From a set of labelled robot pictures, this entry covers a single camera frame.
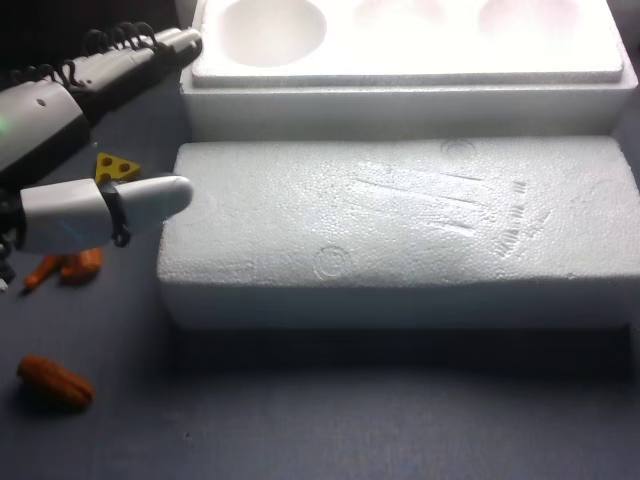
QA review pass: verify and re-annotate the toy croissant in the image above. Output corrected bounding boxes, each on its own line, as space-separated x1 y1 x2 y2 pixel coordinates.
16 354 96 414

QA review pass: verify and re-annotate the white styrofoam block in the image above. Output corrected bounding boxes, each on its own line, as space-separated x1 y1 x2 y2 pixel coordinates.
155 134 640 331

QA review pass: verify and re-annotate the toy chicken drumstick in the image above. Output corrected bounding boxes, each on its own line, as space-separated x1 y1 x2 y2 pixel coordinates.
22 246 106 295

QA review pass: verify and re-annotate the styrofoam tray with round hollows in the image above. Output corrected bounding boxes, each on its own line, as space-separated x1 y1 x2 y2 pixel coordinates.
177 0 640 151

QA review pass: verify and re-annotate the toy cheese wedge with holes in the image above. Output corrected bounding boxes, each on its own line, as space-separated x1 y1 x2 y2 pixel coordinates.
93 152 143 184

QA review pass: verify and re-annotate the grey table cloth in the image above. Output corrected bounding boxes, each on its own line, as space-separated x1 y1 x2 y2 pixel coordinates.
0 19 640 480

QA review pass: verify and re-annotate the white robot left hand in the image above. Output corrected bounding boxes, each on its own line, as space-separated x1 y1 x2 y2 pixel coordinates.
0 22 204 254

